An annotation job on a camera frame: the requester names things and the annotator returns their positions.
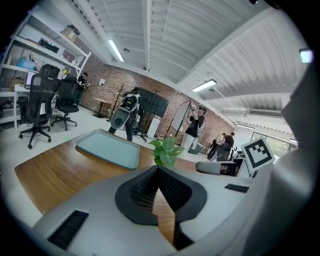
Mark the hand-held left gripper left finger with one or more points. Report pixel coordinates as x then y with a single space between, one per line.
135 200

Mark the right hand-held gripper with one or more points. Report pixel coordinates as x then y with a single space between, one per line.
258 153

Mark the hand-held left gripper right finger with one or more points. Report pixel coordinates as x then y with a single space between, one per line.
185 197

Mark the green potted plant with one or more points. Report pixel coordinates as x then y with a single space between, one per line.
166 153

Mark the grey green tray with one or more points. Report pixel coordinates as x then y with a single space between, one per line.
107 146

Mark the white air purifier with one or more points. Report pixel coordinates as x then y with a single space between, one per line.
153 127

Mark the whiteboard on wheeled stand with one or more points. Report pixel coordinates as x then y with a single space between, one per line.
181 116

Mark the white black backpack rig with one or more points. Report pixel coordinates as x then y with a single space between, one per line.
122 117

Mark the long ceiling light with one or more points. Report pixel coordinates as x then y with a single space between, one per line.
306 56
116 50
204 85

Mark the black screen on wheeled stand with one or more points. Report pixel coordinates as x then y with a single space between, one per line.
155 102

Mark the wooden coat rack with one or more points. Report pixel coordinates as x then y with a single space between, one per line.
121 100

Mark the small wooden table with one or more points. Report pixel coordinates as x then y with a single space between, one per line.
102 100

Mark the black office chair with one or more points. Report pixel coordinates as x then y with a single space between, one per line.
67 96
40 100

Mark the white desk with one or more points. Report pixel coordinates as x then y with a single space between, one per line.
21 88

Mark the open laptop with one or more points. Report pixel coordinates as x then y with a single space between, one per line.
30 78

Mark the cardboard box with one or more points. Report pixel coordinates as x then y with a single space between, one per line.
70 33
17 83

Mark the blue storage box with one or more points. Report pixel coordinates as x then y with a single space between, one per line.
26 64

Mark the white shelving unit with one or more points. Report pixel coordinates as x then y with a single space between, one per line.
45 50

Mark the black electronic device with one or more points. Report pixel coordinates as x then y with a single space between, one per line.
48 45

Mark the white wall notice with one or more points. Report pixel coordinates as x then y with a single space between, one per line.
102 82

